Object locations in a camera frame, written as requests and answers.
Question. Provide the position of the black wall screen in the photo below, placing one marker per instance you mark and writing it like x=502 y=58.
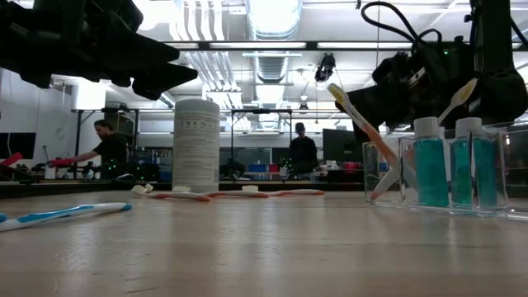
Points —
x=18 y=146

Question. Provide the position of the red object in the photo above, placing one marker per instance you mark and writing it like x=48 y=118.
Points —
x=10 y=160

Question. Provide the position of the black aluminium table frame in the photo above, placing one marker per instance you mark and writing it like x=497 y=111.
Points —
x=41 y=189

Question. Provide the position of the black background frame stand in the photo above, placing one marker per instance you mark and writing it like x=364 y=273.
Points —
x=264 y=110
x=86 y=110

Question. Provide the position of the person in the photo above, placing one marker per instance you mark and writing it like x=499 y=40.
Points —
x=109 y=150
x=303 y=152

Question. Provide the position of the teal mouthwash bottle white cap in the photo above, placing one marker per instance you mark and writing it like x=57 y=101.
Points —
x=484 y=173
x=431 y=173

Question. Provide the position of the black overhead light beam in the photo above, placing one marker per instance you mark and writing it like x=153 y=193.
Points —
x=311 y=45

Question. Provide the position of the white wipes canister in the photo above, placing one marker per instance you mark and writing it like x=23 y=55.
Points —
x=196 y=144

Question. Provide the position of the black hanging camera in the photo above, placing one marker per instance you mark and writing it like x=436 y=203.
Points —
x=326 y=66

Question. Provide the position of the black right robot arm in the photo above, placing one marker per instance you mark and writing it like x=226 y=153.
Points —
x=499 y=41

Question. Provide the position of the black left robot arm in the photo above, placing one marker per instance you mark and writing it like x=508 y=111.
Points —
x=20 y=33

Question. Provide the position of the black monitor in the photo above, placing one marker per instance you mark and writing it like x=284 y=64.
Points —
x=336 y=148

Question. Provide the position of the blue white toothbrush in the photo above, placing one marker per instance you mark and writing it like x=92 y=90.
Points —
x=62 y=213
x=2 y=218

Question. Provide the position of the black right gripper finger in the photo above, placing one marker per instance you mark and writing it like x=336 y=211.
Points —
x=392 y=105

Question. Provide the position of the clear acrylic organizer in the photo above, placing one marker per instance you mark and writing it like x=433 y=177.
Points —
x=383 y=202

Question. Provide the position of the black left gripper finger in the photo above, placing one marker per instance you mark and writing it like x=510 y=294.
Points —
x=161 y=78
x=123 y=45

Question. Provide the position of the silver ceiling duct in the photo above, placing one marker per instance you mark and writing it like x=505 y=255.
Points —
x=272 y=16

